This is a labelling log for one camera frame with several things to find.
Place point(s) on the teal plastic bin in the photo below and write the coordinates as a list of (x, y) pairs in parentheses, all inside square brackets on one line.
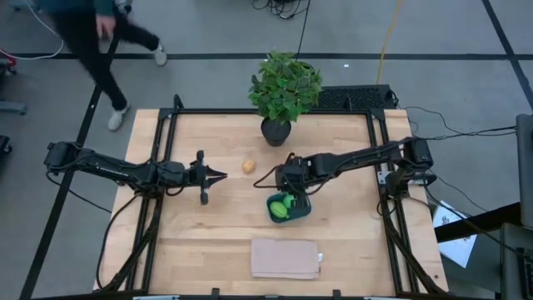
[(291, 217)]

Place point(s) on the bright green toy produce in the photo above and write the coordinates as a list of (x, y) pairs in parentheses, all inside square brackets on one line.
[(288, 201)]

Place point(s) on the green leafy plant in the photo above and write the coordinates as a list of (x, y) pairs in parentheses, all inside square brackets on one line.
[(285, 87)]

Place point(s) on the black perforated box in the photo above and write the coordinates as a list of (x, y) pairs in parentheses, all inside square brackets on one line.
[(354, 98)]

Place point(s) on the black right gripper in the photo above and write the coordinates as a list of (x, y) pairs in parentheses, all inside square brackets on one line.
[(295, 175)]

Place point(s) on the pale green toy produce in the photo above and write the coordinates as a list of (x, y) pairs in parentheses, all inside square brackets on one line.
[(278, 210)]

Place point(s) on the black plant pot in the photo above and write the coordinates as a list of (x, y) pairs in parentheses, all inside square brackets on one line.
[(275, 133)]

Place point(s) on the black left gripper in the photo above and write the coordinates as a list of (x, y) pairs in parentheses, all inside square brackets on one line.
[(202, 177)]

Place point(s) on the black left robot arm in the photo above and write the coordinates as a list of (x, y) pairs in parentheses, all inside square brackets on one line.
[(116, 168)]

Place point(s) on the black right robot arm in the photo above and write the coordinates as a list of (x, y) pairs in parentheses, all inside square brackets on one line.
[(366, 156)]

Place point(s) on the black metal table frame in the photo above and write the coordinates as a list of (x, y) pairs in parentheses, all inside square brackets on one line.
[(164, 137)]

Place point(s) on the folded pale pink cloth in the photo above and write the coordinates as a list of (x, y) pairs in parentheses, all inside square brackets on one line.
[(285, 258)]

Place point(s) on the person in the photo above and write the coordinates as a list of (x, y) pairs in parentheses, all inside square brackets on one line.
[(91, 46)]

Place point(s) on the tan toy potato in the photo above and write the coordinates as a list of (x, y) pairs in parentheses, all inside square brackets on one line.
[(249, 166)]

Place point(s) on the white paper sheets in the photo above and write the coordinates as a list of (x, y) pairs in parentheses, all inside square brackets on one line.
[(456, 237)]

